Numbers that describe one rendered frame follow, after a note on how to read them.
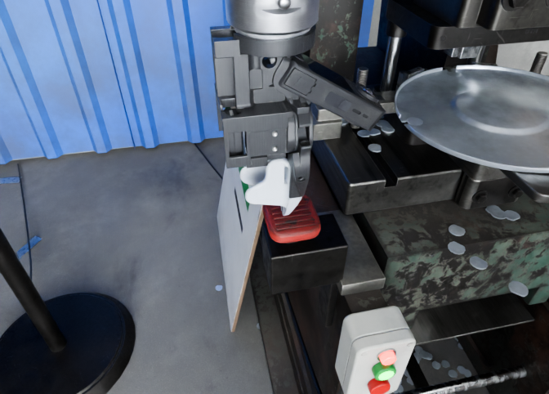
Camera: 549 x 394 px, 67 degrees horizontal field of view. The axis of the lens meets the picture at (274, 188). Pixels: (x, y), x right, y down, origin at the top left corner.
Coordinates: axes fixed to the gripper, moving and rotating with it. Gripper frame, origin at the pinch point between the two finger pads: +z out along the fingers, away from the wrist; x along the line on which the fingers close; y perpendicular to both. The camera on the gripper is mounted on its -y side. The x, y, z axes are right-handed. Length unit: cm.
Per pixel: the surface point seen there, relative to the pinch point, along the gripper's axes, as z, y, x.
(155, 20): 19, 20, -135
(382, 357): 14.4, -8.3, 12.7
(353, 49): -1.3, -22.2, -40.0
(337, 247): 5.3, -5.1, 3.0
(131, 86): 44, 34, -132
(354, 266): 11.5, -8.6, 1.4
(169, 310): 76, 25, -44
